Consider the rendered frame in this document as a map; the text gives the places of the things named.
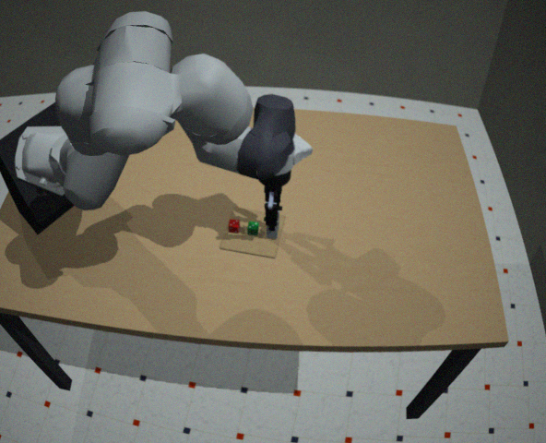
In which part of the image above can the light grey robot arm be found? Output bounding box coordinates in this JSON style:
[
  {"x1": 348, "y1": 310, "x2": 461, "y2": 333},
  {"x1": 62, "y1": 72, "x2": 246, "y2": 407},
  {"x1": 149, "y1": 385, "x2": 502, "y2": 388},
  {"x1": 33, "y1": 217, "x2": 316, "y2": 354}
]
[{"x1": 14, "y1": 11, "x2": 313, "y2": 210}]

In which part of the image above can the tan flat mat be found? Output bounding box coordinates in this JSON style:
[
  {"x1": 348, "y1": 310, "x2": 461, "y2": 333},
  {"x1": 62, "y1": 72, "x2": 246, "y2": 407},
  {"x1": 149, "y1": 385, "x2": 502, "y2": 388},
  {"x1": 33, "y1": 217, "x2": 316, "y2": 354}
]
[{"x1": 220, "y1": 207, "x2": 285, "y2": 258}]

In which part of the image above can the green die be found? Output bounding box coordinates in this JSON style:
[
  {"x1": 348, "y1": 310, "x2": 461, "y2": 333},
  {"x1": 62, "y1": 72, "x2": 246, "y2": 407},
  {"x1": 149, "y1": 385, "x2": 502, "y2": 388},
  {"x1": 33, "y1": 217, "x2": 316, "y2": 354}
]
[{"x1": 247, "y1": 221, "x2": 259, "y2": 235}]

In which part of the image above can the red die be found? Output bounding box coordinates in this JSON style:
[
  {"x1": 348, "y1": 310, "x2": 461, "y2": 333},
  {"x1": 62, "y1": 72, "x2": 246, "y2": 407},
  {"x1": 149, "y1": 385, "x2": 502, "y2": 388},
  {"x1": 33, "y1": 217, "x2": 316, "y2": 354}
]
[{"x1": 229, "y1": 220, "x2": 240, "y2": 233}]

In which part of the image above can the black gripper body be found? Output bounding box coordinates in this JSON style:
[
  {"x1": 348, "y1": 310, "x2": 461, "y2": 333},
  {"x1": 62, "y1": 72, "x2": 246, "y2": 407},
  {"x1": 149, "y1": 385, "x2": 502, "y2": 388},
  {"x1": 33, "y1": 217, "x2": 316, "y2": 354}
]
[{"x1": 259, "y1": 170, "x2": 291, "y2": 199}]

